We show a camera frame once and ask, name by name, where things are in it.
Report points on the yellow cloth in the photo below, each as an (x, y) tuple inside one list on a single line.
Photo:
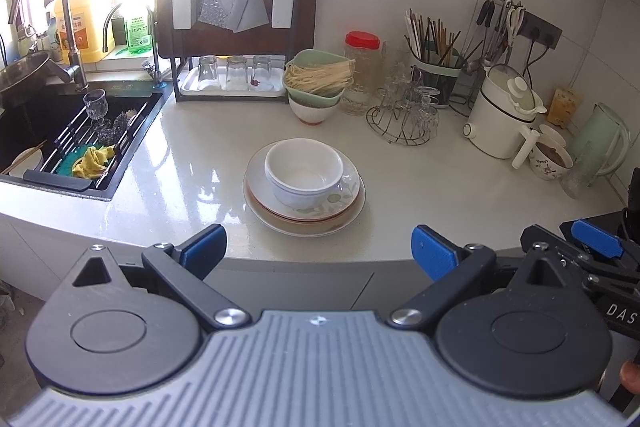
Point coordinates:
[(92, 159)]

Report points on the black kitchen sink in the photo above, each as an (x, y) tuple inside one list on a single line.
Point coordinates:
[(30, 122)]

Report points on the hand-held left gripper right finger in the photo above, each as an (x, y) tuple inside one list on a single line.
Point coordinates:
[(432, 252)]

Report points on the dark wall power strip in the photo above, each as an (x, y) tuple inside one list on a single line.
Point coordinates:
[(542, 27)]

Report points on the brown cutting board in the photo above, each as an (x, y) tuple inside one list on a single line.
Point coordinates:
[(300, 22)]

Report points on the white tray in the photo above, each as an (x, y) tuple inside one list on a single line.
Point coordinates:
[(220, 92)]

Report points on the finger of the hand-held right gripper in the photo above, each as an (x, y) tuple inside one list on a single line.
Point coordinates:
[(565, 249), (597, 239)]

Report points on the green detergent bottle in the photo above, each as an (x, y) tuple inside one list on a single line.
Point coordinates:
[(139, 32)]

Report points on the steel pot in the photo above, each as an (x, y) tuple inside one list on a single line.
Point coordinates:
[(25, 74)]

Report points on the glass jar red lid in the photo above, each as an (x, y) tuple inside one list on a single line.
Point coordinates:
[(362, 42)]

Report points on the black sink drain rack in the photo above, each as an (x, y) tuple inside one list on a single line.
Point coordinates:
[(65, 142)]

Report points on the cut glass wine glass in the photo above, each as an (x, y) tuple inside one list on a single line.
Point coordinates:
[(96, 107)]

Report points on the steel wool scrubber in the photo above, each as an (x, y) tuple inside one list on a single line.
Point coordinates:
[(117, 127)]

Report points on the bundle of chopsticks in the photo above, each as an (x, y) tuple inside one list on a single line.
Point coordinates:
[(432, 37)]

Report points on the white bowl brown base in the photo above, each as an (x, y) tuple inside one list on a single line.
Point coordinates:
[(312, 114)]

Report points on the teal sponge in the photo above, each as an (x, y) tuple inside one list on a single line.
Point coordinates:
[(65, 164)]

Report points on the green colander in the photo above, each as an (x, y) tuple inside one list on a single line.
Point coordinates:
[(312, 99)]

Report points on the small steel faucet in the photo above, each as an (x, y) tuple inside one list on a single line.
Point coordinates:
[(154, 57)]

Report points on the white plate dark rim line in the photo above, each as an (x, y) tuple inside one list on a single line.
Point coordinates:
[(260, 207)]

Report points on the person's right hand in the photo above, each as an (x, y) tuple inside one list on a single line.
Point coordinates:
[(631, 377)]

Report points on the floral bowl with brown food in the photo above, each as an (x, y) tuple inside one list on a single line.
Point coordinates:
[(547, 162)]

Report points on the small white ceramic bowl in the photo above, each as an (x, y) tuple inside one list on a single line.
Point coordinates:
[(552, 134)]

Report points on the dry noodles bundle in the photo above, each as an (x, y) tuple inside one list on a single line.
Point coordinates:
[(320, 77)]

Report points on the white electric pot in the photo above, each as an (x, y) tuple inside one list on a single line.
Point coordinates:
[(492, 122)]

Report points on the yellow box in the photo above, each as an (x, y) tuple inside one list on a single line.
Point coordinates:
[(565, 107)]

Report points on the yellow oil bottle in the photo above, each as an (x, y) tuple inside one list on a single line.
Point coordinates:
[(85, 32)]

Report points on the pale green kettle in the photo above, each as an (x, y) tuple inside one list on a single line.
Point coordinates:
[(602, 137)]

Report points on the cluster of clear drinking glasses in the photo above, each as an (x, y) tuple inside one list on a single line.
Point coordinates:
[(422, 112)]

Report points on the green chopstick holder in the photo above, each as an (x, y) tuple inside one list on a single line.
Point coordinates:
[(437, 82)]

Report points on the tall steel faucet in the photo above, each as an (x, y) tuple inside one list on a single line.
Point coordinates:
[(70, 47)]

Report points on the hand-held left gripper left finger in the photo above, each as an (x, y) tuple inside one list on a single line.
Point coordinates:
[(202, 249)]

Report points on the grey base cabinet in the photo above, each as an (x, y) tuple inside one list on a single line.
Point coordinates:
[(310, 282)]

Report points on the clear glass tumbler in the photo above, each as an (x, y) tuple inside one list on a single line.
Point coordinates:
[(208, 69), (261, 72), (236, 74)]

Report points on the white plate red flower print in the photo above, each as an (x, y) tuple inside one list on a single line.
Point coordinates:
[(350, 187)]

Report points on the white plate faint flower print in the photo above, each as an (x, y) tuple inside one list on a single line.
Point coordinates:
[(305, 229)]

